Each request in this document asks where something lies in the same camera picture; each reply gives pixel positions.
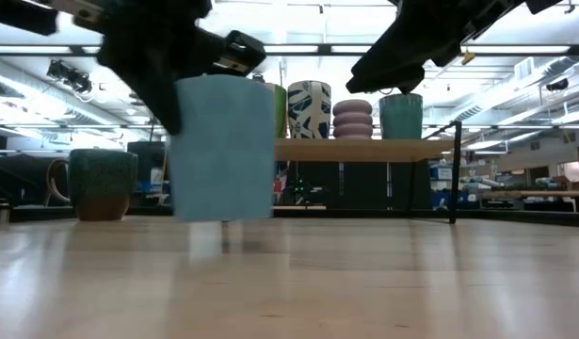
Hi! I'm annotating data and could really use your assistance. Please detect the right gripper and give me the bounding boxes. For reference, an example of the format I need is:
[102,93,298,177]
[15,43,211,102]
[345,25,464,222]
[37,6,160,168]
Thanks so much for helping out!
[346,0,525,95]

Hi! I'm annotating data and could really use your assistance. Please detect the blue storage bin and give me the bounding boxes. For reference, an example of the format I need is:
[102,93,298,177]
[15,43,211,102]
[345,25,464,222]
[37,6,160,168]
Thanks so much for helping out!
[429,163,478,211]

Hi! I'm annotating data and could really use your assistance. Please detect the black ceiling spotlights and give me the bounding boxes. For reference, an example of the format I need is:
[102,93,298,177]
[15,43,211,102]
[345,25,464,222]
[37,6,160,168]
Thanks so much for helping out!
[46,59,93,94]

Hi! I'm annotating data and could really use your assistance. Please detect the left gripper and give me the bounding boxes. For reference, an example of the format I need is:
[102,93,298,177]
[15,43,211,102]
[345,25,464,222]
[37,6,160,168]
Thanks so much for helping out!
[0,0,267,136]

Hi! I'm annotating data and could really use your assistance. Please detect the light blue mug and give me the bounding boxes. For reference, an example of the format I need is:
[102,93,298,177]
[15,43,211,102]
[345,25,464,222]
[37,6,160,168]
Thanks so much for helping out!
[169,74,276,222]

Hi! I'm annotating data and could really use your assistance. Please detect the white navy patterned mug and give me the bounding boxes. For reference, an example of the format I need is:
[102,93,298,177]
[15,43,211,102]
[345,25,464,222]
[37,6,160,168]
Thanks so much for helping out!
[286,79,332,140]

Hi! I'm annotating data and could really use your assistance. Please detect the long ceiling light bar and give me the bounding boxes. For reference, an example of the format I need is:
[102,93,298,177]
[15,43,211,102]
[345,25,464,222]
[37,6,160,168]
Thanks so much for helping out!
[0,43,579,57]

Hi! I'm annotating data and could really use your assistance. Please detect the large teal mug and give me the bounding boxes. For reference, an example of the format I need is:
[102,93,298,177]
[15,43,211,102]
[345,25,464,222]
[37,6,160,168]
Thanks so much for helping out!
[378,92,425,140]

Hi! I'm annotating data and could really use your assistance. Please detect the black monitor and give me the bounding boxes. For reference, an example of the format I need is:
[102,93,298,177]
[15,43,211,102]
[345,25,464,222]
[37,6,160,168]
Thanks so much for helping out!
[127,140,171,195]

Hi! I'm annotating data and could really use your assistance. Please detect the wooden background table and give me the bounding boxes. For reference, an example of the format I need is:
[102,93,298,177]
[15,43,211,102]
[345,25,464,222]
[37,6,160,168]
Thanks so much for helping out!
[505,189,579,213]

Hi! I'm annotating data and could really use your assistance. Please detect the lilac ribbed bubble mug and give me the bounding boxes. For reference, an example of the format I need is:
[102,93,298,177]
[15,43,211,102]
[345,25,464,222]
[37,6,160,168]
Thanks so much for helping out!
[331,99,374,140]

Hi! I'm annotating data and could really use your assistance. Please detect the green mug with white handle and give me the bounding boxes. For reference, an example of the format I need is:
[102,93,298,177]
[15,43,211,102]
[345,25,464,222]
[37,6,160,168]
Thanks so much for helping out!
[263,82,289,139]

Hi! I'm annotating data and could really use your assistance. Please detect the dark speckled green-brown mug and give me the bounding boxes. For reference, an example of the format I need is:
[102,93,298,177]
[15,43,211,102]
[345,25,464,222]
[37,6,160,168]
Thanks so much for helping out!
[45,148,139,222]

